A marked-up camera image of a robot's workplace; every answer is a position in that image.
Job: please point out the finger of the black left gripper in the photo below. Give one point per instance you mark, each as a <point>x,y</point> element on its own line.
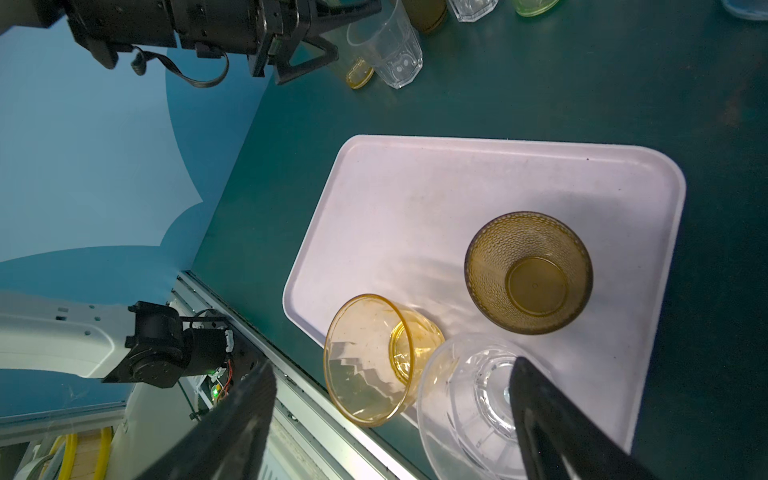
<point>291,62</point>
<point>318,15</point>

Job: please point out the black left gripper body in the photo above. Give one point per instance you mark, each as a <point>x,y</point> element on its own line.
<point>212,29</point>

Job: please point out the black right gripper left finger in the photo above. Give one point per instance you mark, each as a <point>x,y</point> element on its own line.
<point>230,442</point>

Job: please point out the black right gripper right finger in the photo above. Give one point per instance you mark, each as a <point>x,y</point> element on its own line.
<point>556,439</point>

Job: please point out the clear faceted glass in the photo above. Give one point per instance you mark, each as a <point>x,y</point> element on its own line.
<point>389,44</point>
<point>469,11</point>
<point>464,410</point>

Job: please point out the yellow short cup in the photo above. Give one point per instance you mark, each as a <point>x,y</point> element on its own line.
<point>375,353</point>

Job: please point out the brown amber short cup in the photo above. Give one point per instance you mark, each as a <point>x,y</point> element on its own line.
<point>528,273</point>

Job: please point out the lilac plastic tray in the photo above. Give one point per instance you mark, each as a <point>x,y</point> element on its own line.
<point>397,215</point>

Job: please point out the small green cup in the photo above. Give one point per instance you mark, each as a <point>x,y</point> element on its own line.
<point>532,8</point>

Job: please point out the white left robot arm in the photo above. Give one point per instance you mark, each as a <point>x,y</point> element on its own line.
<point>121,122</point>

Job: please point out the tall yellow plastic cup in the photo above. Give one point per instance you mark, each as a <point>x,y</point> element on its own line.
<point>350,67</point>

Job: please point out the dark olive cup back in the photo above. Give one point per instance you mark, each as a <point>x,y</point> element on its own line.
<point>426,15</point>

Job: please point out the tall pale blue cup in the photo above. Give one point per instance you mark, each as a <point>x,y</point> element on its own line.
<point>751,10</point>

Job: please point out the aluminium front rail base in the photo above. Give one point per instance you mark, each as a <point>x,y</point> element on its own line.
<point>309,438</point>

